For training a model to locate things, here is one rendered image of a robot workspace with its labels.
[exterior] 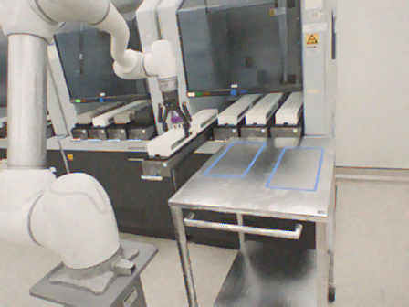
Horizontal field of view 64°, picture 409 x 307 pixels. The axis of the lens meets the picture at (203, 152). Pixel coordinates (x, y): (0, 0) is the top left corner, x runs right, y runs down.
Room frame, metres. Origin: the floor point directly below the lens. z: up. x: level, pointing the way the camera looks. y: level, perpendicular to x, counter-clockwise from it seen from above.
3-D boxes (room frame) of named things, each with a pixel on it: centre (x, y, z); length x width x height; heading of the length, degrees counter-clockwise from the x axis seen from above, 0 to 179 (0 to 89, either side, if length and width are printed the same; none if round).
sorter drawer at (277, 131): (1.77, -0.54, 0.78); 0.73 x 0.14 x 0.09; 154
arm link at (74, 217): (0.77, 0.35, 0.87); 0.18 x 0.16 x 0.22; 69
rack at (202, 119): (1.72, -0.01, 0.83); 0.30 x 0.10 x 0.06; 154
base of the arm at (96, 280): (0.76, 0.32, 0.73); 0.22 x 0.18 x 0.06; 64
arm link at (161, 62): (1.48, 0.13, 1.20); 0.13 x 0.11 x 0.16; 70
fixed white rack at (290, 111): (1.65, -0.48, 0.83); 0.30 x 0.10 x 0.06; 154
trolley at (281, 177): (1.04, -0.21, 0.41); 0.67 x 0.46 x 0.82; 155
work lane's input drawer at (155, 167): (1.56, 0.07, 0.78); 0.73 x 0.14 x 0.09; 154
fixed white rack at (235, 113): (1.78, -0.21, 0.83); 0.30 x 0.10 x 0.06; 154
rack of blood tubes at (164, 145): (1.44, 0.13, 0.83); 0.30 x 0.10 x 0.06; 154
